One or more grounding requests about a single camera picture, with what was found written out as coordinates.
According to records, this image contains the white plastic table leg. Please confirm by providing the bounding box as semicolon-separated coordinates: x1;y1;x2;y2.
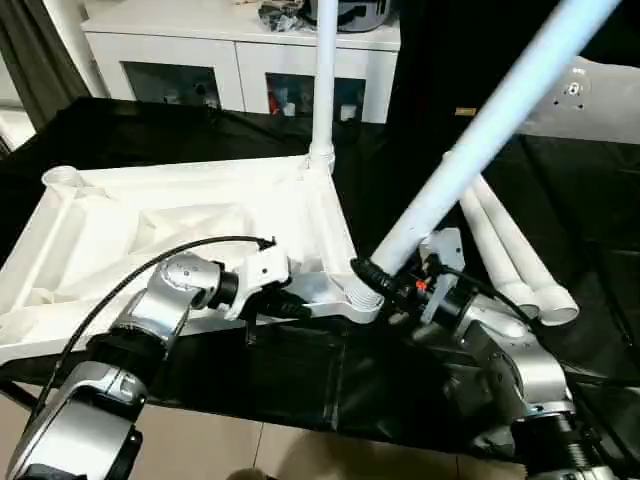
306;0;342;175
442;149;541;310
469;174;582;328
343;0;622;312

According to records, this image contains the white plastic table top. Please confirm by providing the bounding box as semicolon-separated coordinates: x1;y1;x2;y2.
0;153;387;367

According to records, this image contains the black cabinet with gold label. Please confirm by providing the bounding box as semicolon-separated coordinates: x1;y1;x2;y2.
387;0;551;137

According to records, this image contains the black quilted mat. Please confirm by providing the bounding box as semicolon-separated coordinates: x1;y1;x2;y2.
0;96;640;461

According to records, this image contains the grey cushion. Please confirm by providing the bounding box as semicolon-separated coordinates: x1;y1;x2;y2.
517;54;640;145

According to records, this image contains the white sideboard with glass doors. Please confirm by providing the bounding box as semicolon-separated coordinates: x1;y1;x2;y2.
81;0;402;127

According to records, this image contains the grey helmet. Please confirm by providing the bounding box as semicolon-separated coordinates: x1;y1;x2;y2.
301;0;397;35

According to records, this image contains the grey curtain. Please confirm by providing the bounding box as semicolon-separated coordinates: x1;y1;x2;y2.
0;0;110;132

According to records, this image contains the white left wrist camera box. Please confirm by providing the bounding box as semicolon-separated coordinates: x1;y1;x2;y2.
224;247;292;322

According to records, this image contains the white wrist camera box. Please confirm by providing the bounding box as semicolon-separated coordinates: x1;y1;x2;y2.
418;227;467;327
224;247;292;322

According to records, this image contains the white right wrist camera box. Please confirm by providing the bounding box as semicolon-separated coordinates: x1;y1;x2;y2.
418;227;467;327

